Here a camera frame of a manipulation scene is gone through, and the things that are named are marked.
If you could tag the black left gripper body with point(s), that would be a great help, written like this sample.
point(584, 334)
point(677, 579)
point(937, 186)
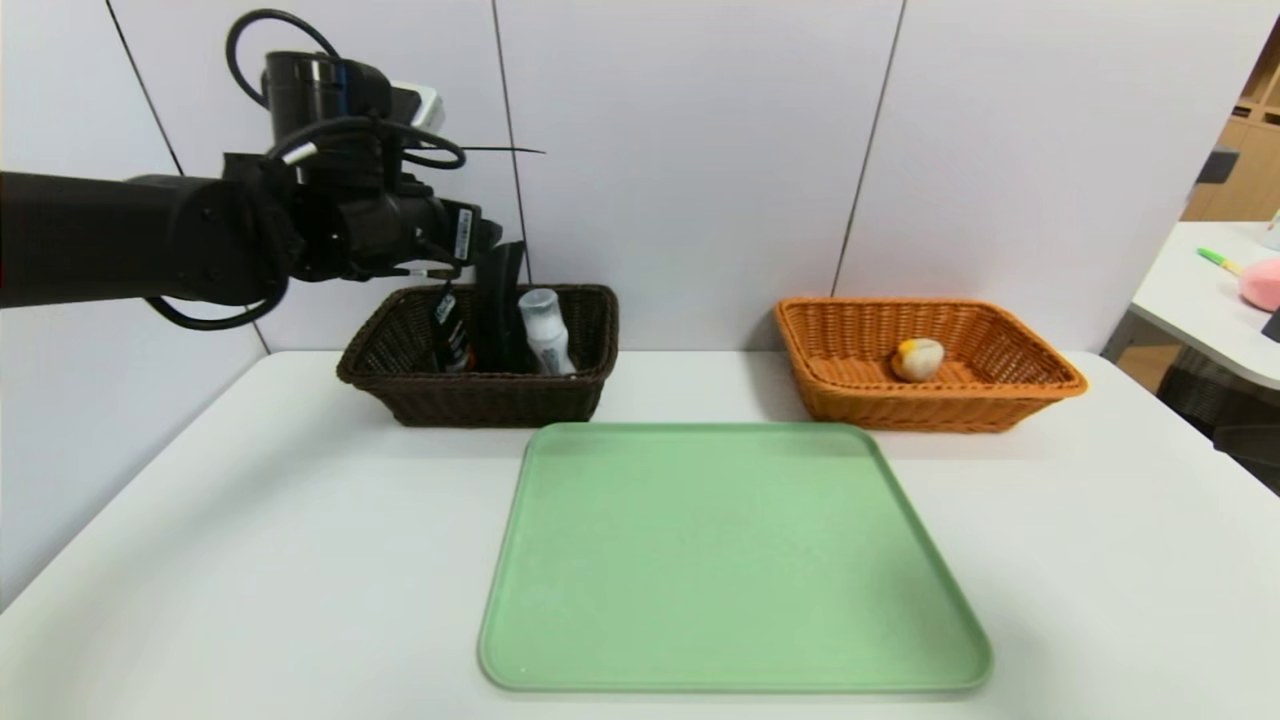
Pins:
point(465, 234)

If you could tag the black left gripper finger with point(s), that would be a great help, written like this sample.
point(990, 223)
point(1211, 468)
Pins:
point(488, 235)

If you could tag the black glasses case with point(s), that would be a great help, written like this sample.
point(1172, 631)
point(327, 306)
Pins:
point(500, 310)

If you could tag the dark cosmetic tube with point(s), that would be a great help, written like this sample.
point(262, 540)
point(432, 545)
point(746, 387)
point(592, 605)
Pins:
point(450, 335)

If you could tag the translucent bottle with dark cap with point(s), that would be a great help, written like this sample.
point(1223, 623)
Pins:
point(545, 335)

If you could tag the round yellow-orange toy bun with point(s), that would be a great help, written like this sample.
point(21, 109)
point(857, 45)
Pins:
point(918, 360)

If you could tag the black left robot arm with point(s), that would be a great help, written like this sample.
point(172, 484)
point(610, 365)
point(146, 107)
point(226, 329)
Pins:
point(150, 235)

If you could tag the dark brown wicker basket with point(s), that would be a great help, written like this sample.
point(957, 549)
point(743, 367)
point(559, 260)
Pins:
point(480, 400)

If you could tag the orange wicker basket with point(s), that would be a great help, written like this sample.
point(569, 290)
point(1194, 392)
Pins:
point(930, 400)

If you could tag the light green plastic tray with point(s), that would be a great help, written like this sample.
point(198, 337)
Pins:
point(720, 560)

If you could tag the white side table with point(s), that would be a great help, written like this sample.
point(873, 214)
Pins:
point(1190, 290)

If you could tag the grey sign on shelf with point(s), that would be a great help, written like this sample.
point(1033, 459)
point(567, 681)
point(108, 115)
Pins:
point(1211, 168)

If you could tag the green marker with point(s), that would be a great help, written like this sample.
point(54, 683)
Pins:
point(1218, 261)

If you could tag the wooden shelf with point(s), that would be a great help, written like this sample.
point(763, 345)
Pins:
point(1250, 170)

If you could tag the pink round object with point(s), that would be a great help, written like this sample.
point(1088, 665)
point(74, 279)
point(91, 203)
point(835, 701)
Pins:
point(1262, 285)

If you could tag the dark box on side table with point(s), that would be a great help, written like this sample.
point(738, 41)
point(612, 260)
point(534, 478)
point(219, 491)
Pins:
point(1273, 326)

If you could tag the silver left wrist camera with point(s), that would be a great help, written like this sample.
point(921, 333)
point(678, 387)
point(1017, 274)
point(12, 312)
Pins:
point(420, 105)

